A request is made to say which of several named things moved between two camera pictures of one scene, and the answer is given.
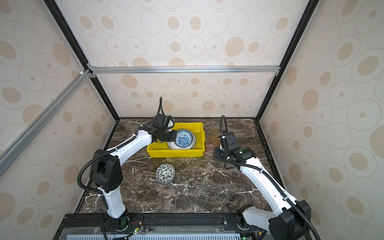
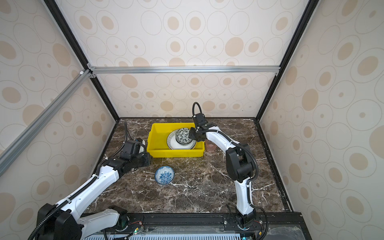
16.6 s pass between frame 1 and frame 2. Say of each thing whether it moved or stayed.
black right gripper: moved
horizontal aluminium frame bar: stayed
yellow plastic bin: stayed
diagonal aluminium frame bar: stayed
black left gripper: moved
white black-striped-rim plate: stayed
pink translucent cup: stayed
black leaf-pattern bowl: moved
